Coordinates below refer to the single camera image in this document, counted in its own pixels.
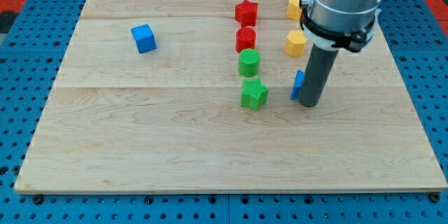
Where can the green cylinder block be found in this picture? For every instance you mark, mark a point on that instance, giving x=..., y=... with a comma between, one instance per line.
x=249, y=60

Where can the wooden board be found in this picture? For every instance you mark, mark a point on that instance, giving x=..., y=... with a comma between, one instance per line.
x=169, y=121

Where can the red cylinder block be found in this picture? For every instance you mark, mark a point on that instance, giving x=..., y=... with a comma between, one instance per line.
x=245, y=39

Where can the blue block behind rod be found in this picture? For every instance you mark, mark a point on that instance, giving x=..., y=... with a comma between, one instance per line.
x=297, y=84

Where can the green star block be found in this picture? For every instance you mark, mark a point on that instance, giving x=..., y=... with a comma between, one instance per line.
x=253, y=94

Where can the blue cube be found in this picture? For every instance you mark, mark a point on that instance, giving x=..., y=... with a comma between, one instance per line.
x=144, y=38

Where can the red star block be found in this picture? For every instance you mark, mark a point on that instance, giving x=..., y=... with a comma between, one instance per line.
x=246, y=13

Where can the yellow hexagon block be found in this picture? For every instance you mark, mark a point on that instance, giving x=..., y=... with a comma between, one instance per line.
x=295, y=43

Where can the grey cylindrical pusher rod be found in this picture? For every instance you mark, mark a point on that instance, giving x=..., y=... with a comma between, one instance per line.
x=318, y=69

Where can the yellow block at back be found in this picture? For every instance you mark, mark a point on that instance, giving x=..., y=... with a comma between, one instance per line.
x=294, y=10

